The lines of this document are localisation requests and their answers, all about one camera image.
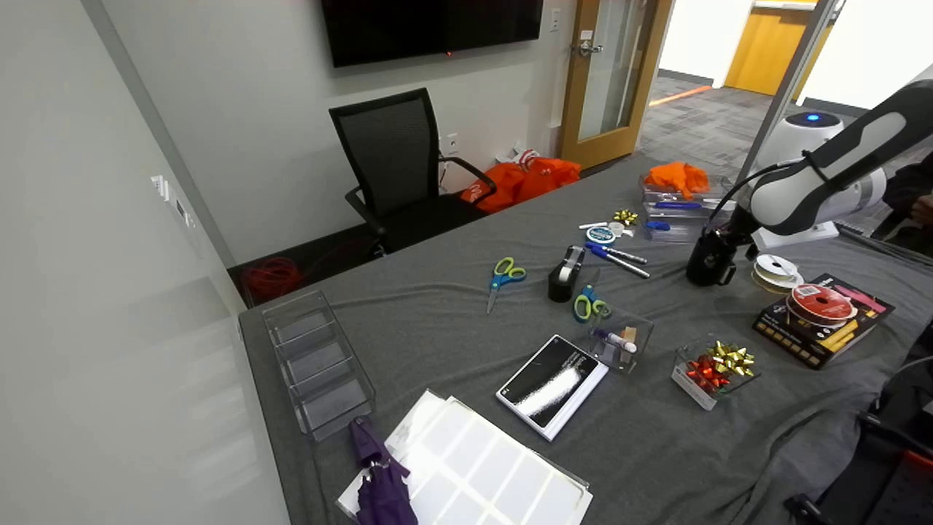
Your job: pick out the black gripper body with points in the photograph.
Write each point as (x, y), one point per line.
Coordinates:
(737, 233)

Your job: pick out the black cup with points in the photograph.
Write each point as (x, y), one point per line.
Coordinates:
(711, 258)

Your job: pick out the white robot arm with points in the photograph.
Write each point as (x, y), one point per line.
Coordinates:
(794, 197)

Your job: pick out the white tape roll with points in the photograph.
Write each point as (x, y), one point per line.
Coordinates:
(777, 273)

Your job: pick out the clear blue storage box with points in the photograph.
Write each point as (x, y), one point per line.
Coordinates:
(672, 217)

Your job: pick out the orange cloth on table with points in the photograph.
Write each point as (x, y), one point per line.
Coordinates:
(680, 180)

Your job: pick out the red ribbon spool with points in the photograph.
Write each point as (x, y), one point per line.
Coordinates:
(819, 303)

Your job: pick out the blue white pens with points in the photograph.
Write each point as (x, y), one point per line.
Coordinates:
(619, 258)

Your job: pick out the grey table cloth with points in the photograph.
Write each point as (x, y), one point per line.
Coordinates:
(420, 322)

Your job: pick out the box of gift bows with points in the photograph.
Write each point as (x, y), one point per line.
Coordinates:
(715, 371)

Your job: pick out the clear box with markers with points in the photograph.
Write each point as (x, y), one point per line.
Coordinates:
(621, 347)

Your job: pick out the small green blue scissors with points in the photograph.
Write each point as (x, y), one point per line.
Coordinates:
(589, 308)

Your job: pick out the black tape dispenser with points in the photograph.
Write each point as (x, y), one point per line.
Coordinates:
(559, 280)

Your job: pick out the wooden glass door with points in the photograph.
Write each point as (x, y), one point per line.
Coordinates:
(612, 58)

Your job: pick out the orange bags on floor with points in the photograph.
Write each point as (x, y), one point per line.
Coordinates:
(520, 181)

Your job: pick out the black white tablet box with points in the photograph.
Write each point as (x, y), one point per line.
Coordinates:
(551, 382)

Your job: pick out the black chair at right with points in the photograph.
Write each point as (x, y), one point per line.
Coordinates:
(889, 476)

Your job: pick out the black office chair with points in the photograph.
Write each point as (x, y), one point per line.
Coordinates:
(393, 155)

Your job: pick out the white label sheets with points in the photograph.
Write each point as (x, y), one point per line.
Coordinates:
(463, 471)

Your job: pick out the clear plastic tray organizer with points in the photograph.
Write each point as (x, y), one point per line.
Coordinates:
(325, 382)

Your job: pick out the purple glove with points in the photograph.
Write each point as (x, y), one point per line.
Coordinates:
(383, 493)

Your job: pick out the black wall television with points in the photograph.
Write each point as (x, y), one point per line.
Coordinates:
(383, 31)

